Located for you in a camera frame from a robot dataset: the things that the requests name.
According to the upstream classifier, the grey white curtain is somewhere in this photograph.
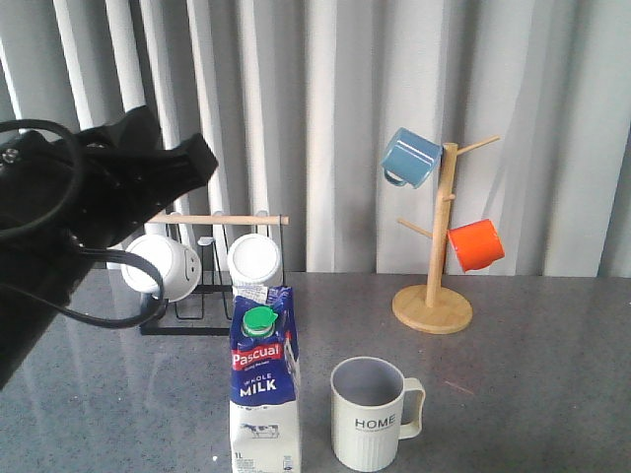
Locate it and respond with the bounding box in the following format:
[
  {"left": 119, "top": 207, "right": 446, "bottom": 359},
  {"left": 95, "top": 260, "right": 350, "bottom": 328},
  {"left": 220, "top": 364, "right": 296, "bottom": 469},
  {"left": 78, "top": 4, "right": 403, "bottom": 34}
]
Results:
[{"left": 1, "top": 1, "right": 630, "bottom": 277}]

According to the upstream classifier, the wooden mug tree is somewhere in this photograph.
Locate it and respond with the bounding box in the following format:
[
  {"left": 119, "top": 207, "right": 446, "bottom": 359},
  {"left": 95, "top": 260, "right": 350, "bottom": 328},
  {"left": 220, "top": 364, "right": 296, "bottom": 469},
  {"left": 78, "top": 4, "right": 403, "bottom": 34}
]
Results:
[{"left": 391, "top": 135, "right": 500, "bottom": 335}]

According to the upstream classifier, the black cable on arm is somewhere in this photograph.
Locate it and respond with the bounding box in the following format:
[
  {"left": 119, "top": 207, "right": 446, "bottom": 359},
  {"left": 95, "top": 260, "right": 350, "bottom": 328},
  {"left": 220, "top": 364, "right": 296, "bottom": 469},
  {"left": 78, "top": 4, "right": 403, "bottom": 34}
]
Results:
[{"left": 0, "top": 119, "right": 167, "bottom": 330}]

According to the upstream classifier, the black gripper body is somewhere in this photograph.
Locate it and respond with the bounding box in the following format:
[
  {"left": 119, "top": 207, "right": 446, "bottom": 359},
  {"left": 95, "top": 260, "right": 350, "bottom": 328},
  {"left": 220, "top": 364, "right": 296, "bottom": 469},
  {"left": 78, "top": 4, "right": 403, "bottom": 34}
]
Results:
[{"left": 1, "top": 105, "right": 177, "bottom": 248}]

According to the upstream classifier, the white mug left on rack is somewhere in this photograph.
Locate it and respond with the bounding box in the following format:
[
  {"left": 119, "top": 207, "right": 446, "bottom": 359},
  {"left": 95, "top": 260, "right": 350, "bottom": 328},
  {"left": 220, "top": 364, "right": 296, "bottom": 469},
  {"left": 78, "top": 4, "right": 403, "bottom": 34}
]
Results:
[{"left": 127, "top": 235, "right": 202, "bottom": 302}]

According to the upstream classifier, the cream HOME mug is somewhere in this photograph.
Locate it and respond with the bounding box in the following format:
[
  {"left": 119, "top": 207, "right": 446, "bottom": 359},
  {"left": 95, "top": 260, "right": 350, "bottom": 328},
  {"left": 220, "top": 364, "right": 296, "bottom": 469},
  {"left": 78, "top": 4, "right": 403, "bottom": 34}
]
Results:
[{"left": 330, "top": 357, "right": 426, "bottom": 472}]

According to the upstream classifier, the orange enamel mug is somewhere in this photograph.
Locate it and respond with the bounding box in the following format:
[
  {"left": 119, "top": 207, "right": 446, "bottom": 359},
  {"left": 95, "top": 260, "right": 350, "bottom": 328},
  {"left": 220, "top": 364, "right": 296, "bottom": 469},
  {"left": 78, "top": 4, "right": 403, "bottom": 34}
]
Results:
[{"left": 447, "top": 219, "right": 505, "bottom": 272}]

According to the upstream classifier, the blue white milk carton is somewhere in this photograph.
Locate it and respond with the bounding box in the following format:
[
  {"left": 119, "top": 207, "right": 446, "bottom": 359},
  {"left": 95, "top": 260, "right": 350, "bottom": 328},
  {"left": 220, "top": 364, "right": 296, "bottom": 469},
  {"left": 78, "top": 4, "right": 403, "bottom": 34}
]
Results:
[{"left": 229, "top": 286, "right": 302, "bottom": 472}]

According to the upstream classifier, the black wire mug rack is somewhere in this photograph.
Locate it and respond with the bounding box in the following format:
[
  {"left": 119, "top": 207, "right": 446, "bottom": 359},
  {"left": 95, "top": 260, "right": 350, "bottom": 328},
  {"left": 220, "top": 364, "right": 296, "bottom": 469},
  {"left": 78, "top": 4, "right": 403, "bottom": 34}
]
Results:
[{"left": 140, "top": 211, "right": 290, "bottom": 336}]

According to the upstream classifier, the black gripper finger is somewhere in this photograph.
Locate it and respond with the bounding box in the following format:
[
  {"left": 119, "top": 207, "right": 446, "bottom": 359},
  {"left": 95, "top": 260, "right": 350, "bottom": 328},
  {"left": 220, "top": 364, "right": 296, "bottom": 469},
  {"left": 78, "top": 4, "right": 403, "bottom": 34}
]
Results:
[{"left": 147, "top": 133, "right": 218, "bottom": 202}]

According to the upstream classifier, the blue enamel mug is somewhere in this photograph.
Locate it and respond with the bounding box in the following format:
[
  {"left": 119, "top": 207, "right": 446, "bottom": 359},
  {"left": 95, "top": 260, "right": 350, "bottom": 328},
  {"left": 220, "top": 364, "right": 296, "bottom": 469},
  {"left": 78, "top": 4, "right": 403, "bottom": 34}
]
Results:
[{"left": 381, "top": 127, "right": 443, "bottom": 188}]

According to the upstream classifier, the white ribbed mug on rack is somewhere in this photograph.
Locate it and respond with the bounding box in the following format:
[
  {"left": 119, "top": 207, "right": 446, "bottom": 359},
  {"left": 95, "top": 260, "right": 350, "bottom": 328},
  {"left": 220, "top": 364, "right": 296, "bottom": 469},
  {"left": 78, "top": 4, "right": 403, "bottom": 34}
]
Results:
[{"left": 227, "top": 234, "right": 282, "bottom": 289}]

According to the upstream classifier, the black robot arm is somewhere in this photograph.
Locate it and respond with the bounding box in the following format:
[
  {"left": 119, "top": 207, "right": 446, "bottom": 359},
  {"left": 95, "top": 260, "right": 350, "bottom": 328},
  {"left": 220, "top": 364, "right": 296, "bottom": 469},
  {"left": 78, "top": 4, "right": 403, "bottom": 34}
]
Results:
[{"left": 1, "top": 106, "right": 218, "bottom": 381}]

